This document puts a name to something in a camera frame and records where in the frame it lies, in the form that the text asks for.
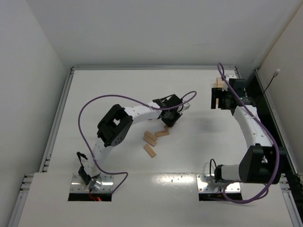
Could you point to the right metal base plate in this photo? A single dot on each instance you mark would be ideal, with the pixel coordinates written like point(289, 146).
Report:
point(207, 185)

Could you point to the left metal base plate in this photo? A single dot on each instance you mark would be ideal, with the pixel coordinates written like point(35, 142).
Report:
point(102, 184)

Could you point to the black wall cable white plug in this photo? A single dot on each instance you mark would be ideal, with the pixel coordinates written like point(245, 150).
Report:
point(277, 71)

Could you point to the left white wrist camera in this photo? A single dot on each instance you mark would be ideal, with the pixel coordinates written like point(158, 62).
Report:
point(186, 106)

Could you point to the clear amber plastic box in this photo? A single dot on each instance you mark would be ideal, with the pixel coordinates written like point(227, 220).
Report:
point(219, 83)

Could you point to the wood block five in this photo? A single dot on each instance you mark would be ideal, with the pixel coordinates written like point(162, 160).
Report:
point(150, 141)

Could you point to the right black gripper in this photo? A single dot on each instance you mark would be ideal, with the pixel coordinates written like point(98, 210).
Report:
point(216, 97)

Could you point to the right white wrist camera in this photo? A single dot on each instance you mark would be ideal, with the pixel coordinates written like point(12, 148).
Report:
point(230, 76)

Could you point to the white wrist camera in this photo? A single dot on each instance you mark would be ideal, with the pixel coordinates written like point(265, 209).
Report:
point(186, 106)
point(230, 76)

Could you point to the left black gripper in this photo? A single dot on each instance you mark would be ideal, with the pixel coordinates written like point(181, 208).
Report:
point(171, 117)

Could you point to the wood block three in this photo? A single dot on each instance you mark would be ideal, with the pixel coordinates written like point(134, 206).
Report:
point(162, 133)

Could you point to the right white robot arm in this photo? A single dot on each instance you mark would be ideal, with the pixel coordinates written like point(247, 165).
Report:
point(262, 160)

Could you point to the wood block six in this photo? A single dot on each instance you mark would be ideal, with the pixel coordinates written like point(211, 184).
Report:
point(149, 150)

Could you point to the wood block four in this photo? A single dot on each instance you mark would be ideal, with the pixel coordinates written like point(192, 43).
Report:
point(150, 135)

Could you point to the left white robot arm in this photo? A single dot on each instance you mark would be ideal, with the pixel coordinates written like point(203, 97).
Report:
point(114, 126)

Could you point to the metal base plate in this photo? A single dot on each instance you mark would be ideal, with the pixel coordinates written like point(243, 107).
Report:
point(207, 185)
point(102, 184)

